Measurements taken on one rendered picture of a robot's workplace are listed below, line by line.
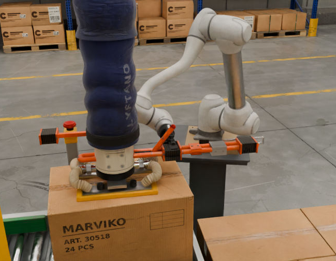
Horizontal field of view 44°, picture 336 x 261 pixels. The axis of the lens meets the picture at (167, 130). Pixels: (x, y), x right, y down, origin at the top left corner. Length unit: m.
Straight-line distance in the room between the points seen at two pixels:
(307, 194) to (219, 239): 1.64
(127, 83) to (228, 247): 0.99
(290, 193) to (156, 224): 2.05
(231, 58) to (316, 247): 1.04
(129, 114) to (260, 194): 2.13
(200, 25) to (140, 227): 1.07
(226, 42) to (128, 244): 1.09
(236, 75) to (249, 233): 0.84
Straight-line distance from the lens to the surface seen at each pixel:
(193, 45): 2.21
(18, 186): 3.90
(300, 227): 2.37
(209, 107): 2.55
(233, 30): 2.13
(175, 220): 1.82
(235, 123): 2.47
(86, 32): 1.58
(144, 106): 2.06
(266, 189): 3.70
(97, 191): 1.79
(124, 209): 1.74
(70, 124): 2.30
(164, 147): 1.85
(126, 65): 1.62
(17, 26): 8.91
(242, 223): 2.33
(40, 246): 2.25
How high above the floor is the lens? 1.91
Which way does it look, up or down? 24 degrees down
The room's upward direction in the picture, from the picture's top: 1 degrees counter-clockwise
